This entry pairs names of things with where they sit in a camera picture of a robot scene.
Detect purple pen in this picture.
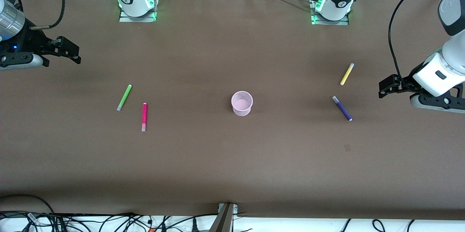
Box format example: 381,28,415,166
332,96,353,121

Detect green pen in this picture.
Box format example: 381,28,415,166
116,84,132,112

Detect pink pen holder cup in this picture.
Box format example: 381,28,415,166
231,91,253,117

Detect yellow pen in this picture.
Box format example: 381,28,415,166
340,63,355,86

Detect brown table cover sheet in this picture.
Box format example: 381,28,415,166
0,0,465,221

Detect dark support beam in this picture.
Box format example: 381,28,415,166
209,204,235,232

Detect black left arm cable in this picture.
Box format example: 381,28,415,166
388,0,465,83

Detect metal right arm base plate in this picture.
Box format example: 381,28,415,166
119,8,157,23

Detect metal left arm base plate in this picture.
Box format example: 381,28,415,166
312,14,350,26

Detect black looped floor cable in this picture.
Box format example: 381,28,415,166
0,194,55,215

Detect tangled black cable bundle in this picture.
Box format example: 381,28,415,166
0,211,218,232

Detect metal table clamp bracket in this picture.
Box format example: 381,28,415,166
218,203,238,215

